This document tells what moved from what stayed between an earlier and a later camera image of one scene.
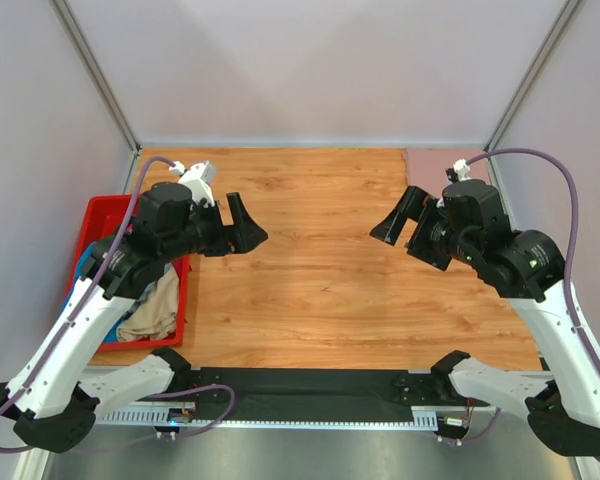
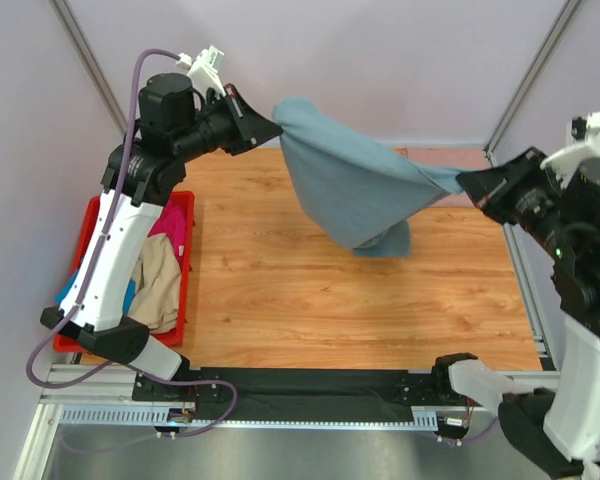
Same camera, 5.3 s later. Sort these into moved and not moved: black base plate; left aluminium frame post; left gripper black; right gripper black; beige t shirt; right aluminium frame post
Moved: right gripper black; left gripper black
Not moved: black base plate; right aluminium frame post; left aluminium frame post; beige t shirt
